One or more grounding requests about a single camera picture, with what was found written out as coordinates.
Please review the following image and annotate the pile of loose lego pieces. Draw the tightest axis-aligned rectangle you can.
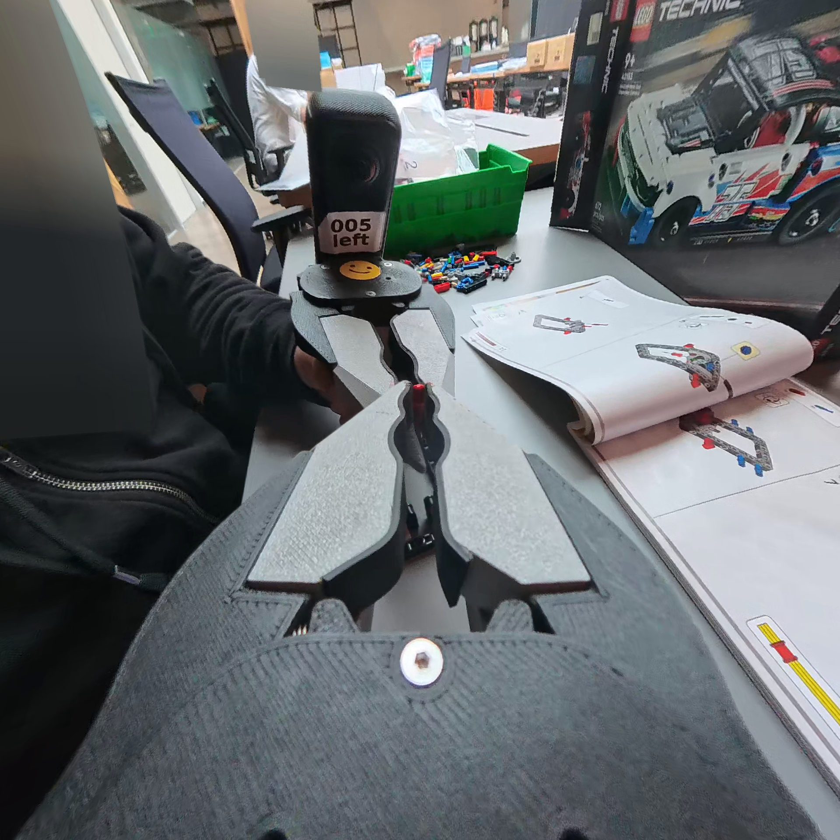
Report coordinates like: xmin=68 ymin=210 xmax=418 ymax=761
xmin=403 ymin=243 xmax=524 ymax=298

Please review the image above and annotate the person's left hand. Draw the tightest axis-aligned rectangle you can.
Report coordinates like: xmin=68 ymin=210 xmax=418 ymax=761
xmin=293 ymin=348 xmax=362 ymax=427

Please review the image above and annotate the black metal rack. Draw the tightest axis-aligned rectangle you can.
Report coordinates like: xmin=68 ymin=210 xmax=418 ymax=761
xmin=314 ymin=0 xmax=363 ymax=67

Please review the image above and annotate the person's left forearm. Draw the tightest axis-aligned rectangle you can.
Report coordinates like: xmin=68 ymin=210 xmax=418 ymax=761
xmin=190 ymin=256 xmax=309 ymax=408

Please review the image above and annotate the black office chair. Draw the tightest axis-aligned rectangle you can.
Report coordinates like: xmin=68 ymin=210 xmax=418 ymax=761
xmin=428 ymin=39 xmax=455 ymax=109
xmin=203 ymin=79 xmax=265 ymax=188

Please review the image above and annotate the white wood-edged desk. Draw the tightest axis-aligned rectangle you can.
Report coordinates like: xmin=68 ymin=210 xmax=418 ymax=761
xmin=446 ymin=108 xmax=565 ymax=172

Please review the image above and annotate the lego set box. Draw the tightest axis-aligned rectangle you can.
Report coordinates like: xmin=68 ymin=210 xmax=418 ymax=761
xmin=550 ymin=0 xmax=840 ymax=360

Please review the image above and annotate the black lego frame assembly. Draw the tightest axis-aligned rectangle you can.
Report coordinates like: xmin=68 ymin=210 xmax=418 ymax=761
xmin=394 ymin=381 xmax=439 ymax=559

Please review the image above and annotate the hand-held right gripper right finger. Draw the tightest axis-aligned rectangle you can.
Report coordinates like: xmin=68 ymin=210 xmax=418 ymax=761
xmin=428 ymin=386 xmax=596 ymax=632

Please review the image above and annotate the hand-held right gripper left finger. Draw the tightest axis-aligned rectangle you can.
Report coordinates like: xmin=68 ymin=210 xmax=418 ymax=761
xmin=245 ymin=382 xmax=408 ymax=619

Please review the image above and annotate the lego instruction booklet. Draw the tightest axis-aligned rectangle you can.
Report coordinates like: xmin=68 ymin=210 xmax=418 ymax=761
xmin=462 ymin=276 xmax=840 ymax=782

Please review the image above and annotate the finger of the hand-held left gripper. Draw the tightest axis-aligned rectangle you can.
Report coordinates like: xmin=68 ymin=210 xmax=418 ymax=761
xmin=319 ymin=311 xmax=396 ymax=409
xmin=391 ymin=307 xmax=455 ymax=395

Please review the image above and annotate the clear plastic bag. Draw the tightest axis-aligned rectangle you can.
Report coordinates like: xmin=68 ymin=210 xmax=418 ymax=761
xmin=392 ymin=88 xmax=490 ymax=181

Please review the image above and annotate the dark blue office chair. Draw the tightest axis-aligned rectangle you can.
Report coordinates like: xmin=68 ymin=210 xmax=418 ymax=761
xmin=105 ymin=71 xmax=312 ymax=293

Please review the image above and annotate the green plastic bin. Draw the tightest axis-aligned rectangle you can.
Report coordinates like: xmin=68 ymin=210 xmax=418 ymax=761
xmin=384 ymin=144 xmax=532 ymax=260

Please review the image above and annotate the black backpack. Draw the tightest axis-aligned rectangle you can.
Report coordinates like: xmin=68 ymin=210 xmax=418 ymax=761
xmin=0 ymin=210 xmax=263 ymax=837

